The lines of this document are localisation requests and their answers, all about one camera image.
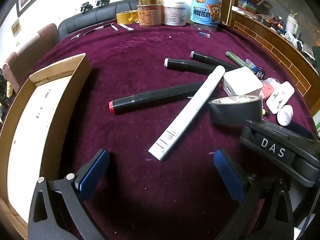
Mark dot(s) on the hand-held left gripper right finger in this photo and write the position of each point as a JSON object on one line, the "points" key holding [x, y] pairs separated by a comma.
{"points": [[228, 177]]}

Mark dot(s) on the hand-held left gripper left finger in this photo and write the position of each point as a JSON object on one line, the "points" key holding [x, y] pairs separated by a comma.
{"points": [[92, 172]]}

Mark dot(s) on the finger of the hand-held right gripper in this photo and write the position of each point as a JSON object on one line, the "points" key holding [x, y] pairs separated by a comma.
{"points": [[247, 133]]}

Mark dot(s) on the black tape roll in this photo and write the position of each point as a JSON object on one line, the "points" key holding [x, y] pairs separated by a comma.
{"points": [[232, 113]]}

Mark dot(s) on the white bottle orange cap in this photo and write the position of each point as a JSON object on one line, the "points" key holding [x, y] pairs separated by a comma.
{"points": [[285, 116]]}

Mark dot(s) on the clear case pink contents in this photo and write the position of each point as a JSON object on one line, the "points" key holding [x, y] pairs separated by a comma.
{"points": [[268, 88]]}

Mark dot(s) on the white charger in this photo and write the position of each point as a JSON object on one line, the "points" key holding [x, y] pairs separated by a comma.
{"points": [[281, 96], [243, 81]]}

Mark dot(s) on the clear pen blue tip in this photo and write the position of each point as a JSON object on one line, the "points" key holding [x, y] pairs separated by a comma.
{"points": [[252, 66]]}

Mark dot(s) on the green lighter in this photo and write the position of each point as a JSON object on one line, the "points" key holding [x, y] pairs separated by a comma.
{"points": [[236, 58]]}

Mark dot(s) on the cardboard box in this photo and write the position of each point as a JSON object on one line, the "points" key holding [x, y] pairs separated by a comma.
{"points": [[32, 120]]}

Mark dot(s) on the black marker grey end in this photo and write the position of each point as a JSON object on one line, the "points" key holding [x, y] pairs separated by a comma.
{"points": [[210, 58]]}

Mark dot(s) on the black marker white end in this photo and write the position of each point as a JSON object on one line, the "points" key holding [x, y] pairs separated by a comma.
{"points": [[187, 66]]}

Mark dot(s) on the black marker red end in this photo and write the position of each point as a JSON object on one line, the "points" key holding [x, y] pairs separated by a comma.
{"points": [[150, 97]]}

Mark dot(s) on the green printed white bag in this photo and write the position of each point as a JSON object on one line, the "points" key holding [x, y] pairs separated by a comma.
{"points": [[317, 123]]}

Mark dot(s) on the wooden counter cabinet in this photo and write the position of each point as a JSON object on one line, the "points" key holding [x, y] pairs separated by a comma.
{"points": [[270, 40]]}

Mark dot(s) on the small clear blue tube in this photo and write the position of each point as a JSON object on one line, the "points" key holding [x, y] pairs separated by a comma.
{"points": [[204, 34]]}

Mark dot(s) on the pile of assorted clutter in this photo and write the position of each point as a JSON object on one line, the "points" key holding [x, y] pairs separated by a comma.
{"points": [[302, 40]]}

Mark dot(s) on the white pitcher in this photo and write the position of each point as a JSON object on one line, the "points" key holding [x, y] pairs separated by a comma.
{"points": [[292, 25]]}

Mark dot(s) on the colourful box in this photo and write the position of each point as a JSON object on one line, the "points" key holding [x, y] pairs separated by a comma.
{"points": [[246, 3]]}

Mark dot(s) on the large clear jar blue label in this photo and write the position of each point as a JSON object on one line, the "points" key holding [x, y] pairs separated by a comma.
{"points": [[206, 10]]}

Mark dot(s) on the metal clip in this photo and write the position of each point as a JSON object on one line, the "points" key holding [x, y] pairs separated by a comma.
{"points": [[75, 36]]}

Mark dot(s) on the brown armchair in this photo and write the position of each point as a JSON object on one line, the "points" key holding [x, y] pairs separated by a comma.
{"points": [[35, 47]]}

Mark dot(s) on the white plastic jar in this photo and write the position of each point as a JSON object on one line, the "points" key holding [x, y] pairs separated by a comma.
{"points": [[175, 12]]}

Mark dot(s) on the black pen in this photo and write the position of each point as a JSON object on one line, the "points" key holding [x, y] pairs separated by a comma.
{"points": [[98, 28]]}

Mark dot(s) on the small white pen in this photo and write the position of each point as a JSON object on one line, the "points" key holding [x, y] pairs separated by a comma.
{"points": [[114, 27]]}

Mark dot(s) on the thin white pen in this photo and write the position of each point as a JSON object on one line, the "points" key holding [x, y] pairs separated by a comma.
{"points": [[126, 27]]}

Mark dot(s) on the black leather sofa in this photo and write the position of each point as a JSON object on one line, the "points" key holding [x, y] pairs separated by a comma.
{"points": [[82, 21]]}

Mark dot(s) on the clear jar brown contents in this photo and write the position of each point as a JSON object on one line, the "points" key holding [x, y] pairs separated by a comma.
{"points": [[150, 16]]}

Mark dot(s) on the yellow tape roll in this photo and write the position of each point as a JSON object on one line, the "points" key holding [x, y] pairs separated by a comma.
{"points": [[126, 17]]}

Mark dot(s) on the black clamp device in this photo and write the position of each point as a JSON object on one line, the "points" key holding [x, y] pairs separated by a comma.
{"points": [[87, 6], [102, 1]]}

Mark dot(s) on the gold wall plaque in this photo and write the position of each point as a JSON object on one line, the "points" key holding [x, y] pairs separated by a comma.
{"points": [[16, 27]]}

